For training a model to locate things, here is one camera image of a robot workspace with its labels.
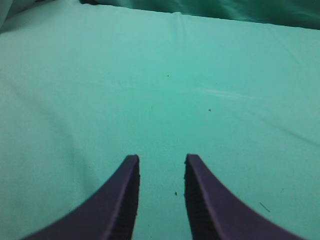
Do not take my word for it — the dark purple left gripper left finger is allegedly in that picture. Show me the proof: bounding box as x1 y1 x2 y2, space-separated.
25 154 140 240

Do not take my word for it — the green table cloth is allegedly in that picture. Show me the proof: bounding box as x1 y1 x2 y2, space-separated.
0 0 320 240

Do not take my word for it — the green backdrop curtain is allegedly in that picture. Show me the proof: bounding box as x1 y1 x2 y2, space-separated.
80 0 320 30

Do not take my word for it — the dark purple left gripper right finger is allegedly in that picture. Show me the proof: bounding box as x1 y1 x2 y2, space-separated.
184 154 301 240

